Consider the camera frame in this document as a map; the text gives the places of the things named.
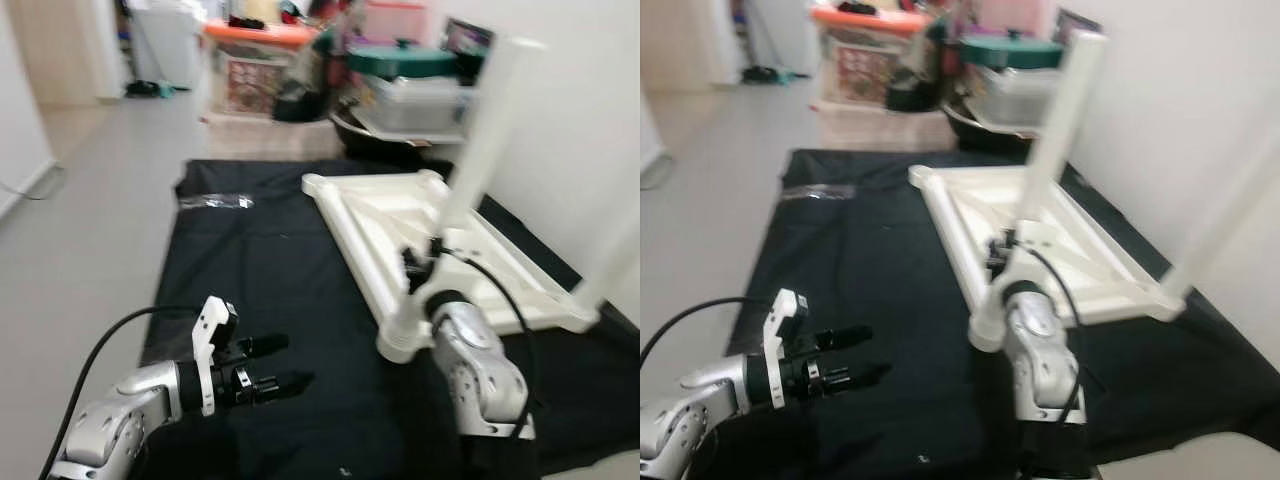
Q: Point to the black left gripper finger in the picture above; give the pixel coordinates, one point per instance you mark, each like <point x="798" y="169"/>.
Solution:
<point x="287" y="385"/>
<point x="266" y="347"/>
<point x="843" y="338"/>
<point x="862" y="377"/>

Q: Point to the white plastic table leg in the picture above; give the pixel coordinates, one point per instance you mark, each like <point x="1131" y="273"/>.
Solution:
<point x="484" y="140"/>
<point x="1054" y="140"/>
<point x="610" y="260"/>
<point x="1225" y="220"/>

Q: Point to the white plastic children table top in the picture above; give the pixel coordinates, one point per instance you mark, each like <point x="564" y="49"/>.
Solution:
<point x="970" y="210"/>
<point x="385" y="220"/>

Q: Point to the black tablecloth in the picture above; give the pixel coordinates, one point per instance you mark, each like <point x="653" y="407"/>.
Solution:
<point x="280" y="270"/>
<point x="880" y="260"/>

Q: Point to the black wok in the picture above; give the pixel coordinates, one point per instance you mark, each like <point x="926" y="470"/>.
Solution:
<point x="365" y="142"/>
<point x="975" y="132"/>

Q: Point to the clear tape strip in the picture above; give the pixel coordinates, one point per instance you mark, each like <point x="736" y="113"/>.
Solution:
<point x="215" y="201"/>
<point x="820" y="191"/>

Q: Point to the clear plastic container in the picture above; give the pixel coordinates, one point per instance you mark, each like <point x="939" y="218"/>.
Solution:
<point x="1020" y="95"/>
<point x="415" y="105"/>

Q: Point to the low translucent storage box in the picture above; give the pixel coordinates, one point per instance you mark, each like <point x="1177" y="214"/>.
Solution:
<point x="260" y="135"/>
<point x="870" y="125"/>

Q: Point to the green cooking pot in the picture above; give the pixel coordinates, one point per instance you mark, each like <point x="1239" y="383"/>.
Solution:
<point x="400" y="62"/>
<point x="1012" y="52"/>

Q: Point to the red printed carton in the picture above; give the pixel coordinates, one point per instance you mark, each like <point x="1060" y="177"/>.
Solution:
<point x="258" y="85"/>
<point x="868" y="72"/>

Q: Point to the pink plastic box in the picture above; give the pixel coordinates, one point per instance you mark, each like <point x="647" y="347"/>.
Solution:
<point x="395" y="20"/>
<point x="1010" y="15"/>

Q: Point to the broom with dustpan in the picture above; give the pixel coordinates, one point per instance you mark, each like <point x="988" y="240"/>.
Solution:
<point x="150" y="90"/>
<point x="770" y="75"/>

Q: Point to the white appliance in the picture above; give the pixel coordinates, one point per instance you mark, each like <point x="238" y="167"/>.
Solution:
<point x="165" y="45"/>

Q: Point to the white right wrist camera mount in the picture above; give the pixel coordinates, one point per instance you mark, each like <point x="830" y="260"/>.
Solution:
<point x="1015" y="280"/>
<point x="435" y="278"/>

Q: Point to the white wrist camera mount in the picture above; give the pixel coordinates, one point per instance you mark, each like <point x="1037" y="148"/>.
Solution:
<point x="435" y="278"/>
<point x="208" y="350"/>
<point x="1015" y="280"/>
<point x="780" y="335"/>

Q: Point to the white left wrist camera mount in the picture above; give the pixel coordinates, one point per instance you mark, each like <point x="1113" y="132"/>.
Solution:
<point x="780" y="335"/>
<point x="208" y="350"/>

